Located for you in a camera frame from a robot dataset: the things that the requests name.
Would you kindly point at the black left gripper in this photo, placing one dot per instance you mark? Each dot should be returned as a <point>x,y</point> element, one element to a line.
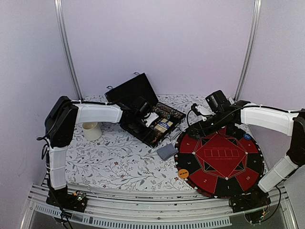
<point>143,136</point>

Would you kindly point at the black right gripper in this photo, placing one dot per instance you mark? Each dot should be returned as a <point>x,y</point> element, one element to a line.
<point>194,127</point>

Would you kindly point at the blue small blind button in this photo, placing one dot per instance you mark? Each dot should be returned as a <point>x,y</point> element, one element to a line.
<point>247,136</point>

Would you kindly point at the orange big blind button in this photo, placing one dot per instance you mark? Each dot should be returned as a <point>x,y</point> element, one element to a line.
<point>183,173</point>

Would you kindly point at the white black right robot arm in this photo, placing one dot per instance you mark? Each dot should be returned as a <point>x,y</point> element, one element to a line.
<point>283,138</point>

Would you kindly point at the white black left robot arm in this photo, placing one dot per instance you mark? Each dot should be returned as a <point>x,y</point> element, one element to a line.
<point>59,129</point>

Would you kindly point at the open black poker chip case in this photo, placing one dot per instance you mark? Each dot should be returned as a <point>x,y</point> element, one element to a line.
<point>137,96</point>

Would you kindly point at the front row poker chips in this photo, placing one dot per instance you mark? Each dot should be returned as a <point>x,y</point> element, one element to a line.
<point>153,137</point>

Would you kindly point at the row poker chips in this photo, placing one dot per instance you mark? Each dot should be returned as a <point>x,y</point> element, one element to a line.
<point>153,137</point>
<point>167,112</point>

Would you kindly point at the blue boxed card deck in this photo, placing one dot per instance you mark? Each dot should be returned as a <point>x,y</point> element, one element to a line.
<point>165,123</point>

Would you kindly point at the back row poker chips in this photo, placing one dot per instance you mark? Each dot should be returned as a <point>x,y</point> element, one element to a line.
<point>167,112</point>

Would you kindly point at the round red black poker mat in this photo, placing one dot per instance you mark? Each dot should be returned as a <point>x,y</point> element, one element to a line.
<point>222,164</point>

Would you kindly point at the grey card deck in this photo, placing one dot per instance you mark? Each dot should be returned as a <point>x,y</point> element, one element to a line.
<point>166,151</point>

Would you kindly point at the floral white table mat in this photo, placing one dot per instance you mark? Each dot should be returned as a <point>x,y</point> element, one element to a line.
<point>118,160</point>

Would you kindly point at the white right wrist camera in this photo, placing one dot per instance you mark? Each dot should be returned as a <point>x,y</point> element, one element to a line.
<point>201,111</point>

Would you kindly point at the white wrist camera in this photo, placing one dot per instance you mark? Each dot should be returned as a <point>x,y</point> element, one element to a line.
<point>201,111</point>
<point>152,117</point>

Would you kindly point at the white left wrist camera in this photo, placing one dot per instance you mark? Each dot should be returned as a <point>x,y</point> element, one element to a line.
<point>152,117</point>

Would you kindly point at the left aluminium frame post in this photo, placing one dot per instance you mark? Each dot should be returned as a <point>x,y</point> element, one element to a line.
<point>66,47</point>

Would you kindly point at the aluminium frame post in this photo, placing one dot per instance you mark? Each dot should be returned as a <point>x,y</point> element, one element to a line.
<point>66,47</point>
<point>249,48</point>

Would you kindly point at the right aluminium frame post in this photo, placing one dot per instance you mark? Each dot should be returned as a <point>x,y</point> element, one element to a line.
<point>249,48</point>

